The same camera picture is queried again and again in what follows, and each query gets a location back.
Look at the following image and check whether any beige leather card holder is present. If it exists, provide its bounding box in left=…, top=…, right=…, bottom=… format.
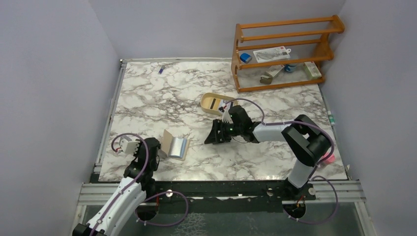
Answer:
left=161, top=129, right=190, bottom=161

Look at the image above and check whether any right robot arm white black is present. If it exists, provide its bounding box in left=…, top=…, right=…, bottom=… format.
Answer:
left=204, top=105, right=334, bottom=190

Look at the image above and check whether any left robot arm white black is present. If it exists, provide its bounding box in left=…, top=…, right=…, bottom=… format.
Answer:
left=72, top=133, right=161, bottom=236

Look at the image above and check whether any yellow card in tray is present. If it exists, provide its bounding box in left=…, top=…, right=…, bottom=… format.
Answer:
left=207, top=97, right=221, bottom=110

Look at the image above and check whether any cream oval tray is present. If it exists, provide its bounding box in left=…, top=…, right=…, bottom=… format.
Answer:
left=200, top=92, right=238, bottom=116

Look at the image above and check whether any grey tape dispenser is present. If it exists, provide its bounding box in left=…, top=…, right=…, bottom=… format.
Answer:
left=260, top=75, right=273, bottom=85

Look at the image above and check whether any blue small box on shelf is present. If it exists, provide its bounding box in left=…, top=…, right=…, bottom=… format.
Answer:
left=239, top=53, right=252, bottom=64

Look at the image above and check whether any small blue marker pen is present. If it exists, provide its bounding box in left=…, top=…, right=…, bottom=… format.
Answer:
left=158, top=65, right=165, bottom=74

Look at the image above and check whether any white packaged item on shelf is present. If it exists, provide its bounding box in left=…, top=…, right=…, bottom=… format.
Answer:
left=253, top=46, right=292, bottom=63

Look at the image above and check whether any blue round container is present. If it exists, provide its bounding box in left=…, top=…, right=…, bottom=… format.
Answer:
left=284, top=64, right=297, bottom=73

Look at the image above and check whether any green white small box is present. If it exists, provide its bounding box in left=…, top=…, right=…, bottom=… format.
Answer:
left=303, top=61, right=322, bottom=80

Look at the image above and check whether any green white tube at edge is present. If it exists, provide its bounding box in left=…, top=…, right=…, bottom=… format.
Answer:
left=327, top=111, right=335, bottom=126

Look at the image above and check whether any pink round object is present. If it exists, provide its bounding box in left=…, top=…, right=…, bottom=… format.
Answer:
left=320, top=153, right=335, bottom=165

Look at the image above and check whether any wooden orange shelf rack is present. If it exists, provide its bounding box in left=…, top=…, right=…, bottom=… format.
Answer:
left=231, top=15, right=345, bottom=93

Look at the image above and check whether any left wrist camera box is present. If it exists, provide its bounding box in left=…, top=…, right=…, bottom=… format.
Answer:
left=119, top=136, right=140, bottom=155

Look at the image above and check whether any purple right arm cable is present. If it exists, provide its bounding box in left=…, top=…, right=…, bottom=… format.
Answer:
left=225, top=98, right=336, bottom=180

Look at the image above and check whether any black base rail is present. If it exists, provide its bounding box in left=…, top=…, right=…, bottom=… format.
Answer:
left=135, top=180, right=316, bottom=219

